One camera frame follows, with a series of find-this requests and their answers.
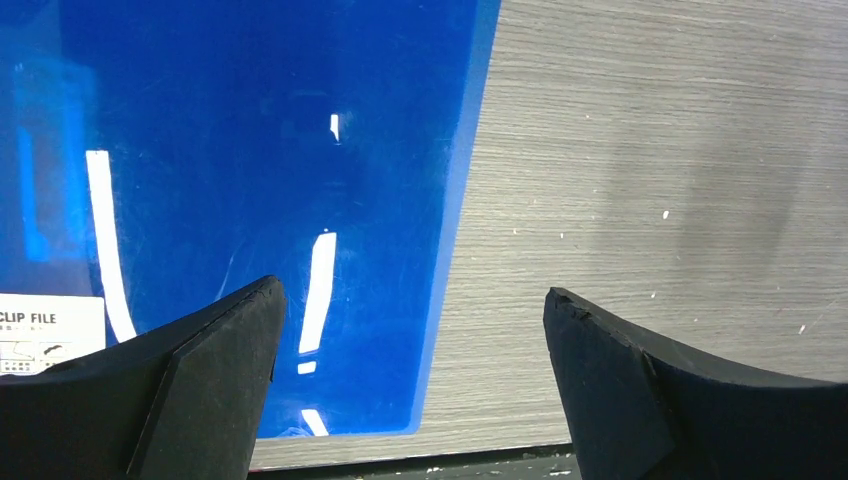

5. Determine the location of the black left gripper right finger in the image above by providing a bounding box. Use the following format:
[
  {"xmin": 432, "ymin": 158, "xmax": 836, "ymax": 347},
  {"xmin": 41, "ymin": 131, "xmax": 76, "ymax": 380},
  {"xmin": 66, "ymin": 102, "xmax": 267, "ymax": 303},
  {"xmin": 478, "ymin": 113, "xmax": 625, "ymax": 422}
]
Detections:
[{"xmin": 543, "ymin": 288, "xmax": 847, "ymax": 479}]

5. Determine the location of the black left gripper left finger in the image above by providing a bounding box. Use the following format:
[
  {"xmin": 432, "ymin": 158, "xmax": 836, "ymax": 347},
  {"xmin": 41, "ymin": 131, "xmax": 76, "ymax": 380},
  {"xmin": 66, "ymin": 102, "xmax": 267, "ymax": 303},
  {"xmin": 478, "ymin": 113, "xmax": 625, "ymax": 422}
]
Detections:
[{"xmin": 1, "ymin": 276, "xmax": 286, "ymax": 479}]

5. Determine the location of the blue clip file folder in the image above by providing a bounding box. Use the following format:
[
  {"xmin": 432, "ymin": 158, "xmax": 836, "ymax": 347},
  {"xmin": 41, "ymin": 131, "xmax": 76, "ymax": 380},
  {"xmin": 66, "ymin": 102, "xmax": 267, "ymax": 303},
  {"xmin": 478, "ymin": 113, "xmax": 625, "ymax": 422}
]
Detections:
[{"xmin": 1, "ymin": 1, "xmax": 500, "ymax": 439}]

